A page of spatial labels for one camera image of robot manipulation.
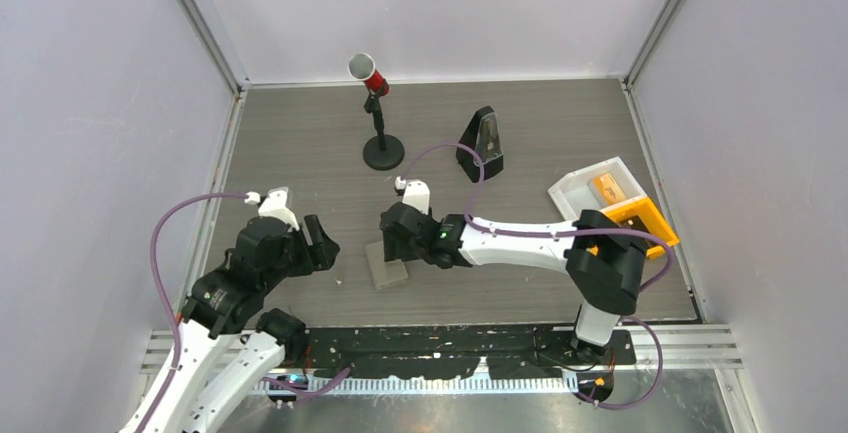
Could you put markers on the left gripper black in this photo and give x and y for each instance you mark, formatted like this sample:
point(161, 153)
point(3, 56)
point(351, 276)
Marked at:
point(324, 249)

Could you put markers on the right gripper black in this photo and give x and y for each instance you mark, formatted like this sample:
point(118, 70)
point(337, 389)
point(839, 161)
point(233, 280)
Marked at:
point(400, 252)

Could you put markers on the grey card holder wallet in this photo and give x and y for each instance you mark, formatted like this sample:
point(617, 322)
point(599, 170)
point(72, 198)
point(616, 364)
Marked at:
point(384, 274)

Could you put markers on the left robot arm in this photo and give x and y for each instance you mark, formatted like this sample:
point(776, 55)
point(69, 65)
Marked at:
point(226, 341)

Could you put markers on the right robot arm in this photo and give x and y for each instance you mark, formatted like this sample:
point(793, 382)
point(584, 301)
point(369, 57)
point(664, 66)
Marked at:
point(604, 260)

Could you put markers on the orange card in white bin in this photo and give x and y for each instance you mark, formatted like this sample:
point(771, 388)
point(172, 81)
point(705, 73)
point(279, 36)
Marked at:
point(607, 190)

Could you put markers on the black card in yellow bin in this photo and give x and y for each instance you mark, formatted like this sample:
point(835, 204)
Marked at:
point(635, 223)

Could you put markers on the red microphone on stand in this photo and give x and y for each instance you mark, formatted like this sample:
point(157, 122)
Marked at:
point(382, 152)

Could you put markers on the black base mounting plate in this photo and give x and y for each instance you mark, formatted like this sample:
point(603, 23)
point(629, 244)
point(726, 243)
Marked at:
point(467, 359)

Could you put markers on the black metronome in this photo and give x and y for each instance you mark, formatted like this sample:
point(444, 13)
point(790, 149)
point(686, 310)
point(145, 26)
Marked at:
point(482, 135)

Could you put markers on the white plastic bin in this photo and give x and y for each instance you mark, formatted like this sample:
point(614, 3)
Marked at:
point(572, 194)

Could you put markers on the yellow plastic bin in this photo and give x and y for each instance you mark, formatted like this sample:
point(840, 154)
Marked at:
point(642, 214)

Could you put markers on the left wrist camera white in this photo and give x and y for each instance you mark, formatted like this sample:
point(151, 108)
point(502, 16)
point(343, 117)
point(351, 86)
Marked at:
point(274, 204)

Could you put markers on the aluminium rail frame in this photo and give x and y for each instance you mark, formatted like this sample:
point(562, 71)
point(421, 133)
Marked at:
point(677, 347)

